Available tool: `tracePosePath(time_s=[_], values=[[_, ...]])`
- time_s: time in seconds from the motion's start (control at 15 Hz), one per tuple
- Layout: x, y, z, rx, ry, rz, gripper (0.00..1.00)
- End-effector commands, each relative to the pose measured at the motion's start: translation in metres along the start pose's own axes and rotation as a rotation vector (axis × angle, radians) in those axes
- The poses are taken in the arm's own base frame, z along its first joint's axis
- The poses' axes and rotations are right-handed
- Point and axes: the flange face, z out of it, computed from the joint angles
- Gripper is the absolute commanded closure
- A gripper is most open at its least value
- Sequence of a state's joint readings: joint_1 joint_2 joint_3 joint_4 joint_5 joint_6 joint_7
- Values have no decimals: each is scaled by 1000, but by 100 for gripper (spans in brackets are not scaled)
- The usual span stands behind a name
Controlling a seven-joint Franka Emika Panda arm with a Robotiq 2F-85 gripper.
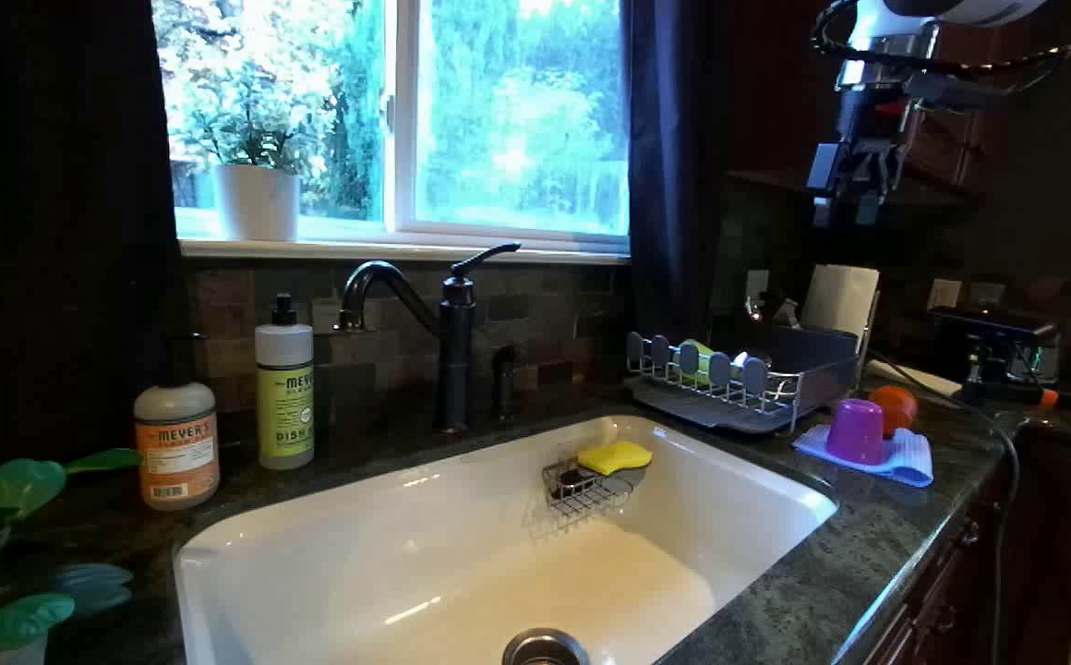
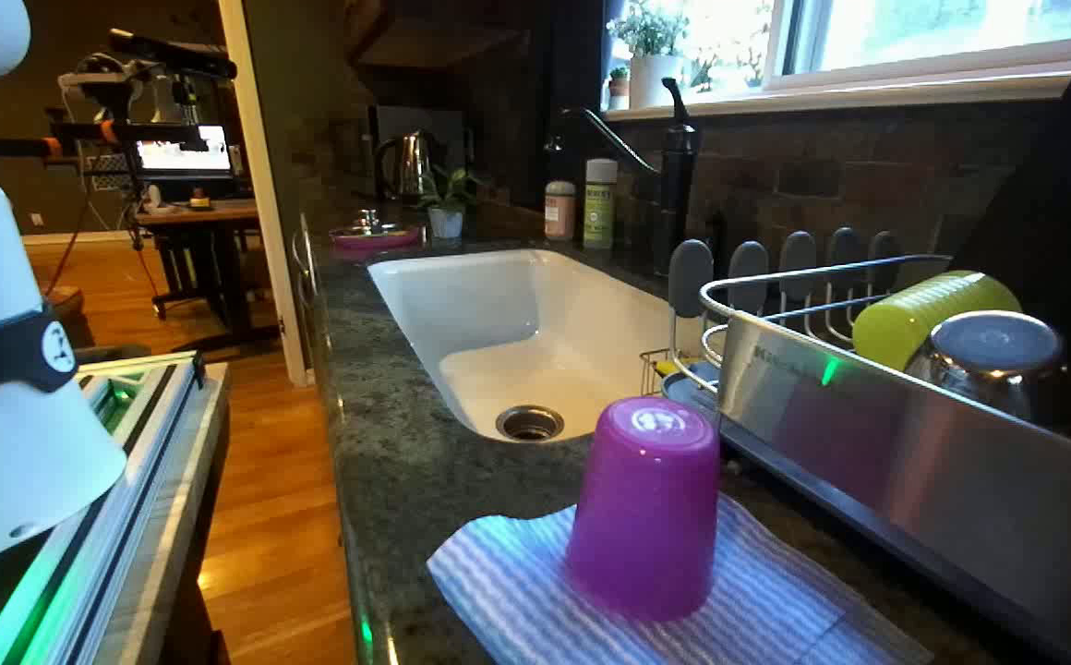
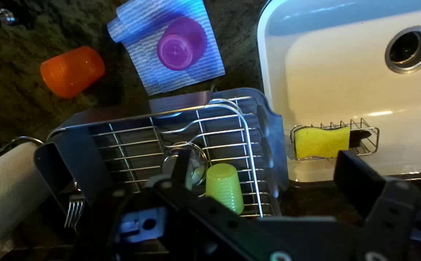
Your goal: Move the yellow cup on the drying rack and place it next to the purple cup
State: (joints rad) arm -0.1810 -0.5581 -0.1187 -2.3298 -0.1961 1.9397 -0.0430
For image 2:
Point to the yellow-green plastic cup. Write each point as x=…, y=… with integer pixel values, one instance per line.
x=925, y=317

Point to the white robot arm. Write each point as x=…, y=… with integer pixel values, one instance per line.
x=4, y=430

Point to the purple plastic cup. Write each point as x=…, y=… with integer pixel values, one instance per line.
x=645, y=520

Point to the stainless steel drying rack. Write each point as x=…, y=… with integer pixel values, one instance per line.
x=926, y=483

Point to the white kitchen sink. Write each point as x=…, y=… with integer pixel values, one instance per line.
x=498, y=307

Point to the metal sink drain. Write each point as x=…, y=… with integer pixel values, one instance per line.
x=530, y=423

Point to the yellow sponge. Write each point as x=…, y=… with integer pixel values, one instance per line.
x=669, y=366

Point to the green soap bottle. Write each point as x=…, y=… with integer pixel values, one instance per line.
x=598, y=207

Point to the small plant in white pot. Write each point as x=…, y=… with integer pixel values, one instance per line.
x=444, y=221

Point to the pink tray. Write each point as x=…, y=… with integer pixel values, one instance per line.
x=375, y=241

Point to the steel kettle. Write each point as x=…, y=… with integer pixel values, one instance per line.
x=406, y=169

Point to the black kitchen faucet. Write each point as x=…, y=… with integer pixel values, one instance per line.
x=677, y=160

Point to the blue striped dish cloth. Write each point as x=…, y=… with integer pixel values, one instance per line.
x=510, y=592

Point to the windowsill plant in white pot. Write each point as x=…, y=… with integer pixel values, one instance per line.
x=648, y=67

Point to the wooden desk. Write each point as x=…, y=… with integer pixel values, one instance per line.
x=195, y=215

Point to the laptop screen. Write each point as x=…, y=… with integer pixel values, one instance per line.
x=187, y=153

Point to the aluminium robot mounting platform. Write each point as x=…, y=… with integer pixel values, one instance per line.
x=140, y=530

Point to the stainless steel bowl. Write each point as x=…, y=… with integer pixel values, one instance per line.
x=997, y=356

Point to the black bar with orange clamp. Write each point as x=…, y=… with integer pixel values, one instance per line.
x=20, y=147

